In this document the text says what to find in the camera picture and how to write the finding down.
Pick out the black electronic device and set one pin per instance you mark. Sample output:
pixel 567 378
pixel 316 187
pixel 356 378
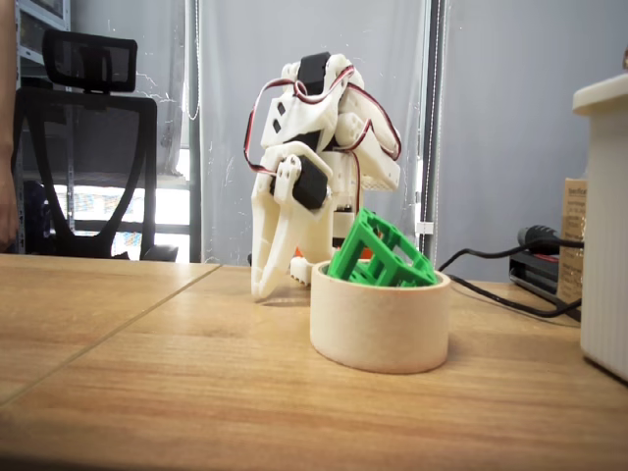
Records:
pixel 532 275

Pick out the black mesh office chair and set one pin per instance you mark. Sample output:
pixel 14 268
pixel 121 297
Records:
pixel 88 122

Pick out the beige masking tape roll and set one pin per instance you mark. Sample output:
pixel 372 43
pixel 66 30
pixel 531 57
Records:
pixel 378 324

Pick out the grey metal window post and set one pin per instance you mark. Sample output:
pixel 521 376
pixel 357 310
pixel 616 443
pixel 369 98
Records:
pixel 434 122
pixel 194 172

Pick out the orange table clamp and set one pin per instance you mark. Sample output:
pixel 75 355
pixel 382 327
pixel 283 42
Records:
pixel 298 251

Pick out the small white tag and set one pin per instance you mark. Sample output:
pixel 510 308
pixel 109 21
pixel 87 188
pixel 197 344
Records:
pixel 425 228

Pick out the green hexagonal printed component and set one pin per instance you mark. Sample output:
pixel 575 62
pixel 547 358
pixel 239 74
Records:
pixel 350 255

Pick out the white ribbed bin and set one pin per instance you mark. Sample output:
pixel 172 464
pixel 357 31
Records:
pixel 608 221

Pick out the brown cardboard box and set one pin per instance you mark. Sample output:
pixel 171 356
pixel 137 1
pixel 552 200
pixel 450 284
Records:
pixel 571 230

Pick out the person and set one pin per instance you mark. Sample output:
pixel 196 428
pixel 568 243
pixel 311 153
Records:
pixel 6 147

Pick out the grey storage shelf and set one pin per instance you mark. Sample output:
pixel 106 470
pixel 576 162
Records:
pixel 44 29

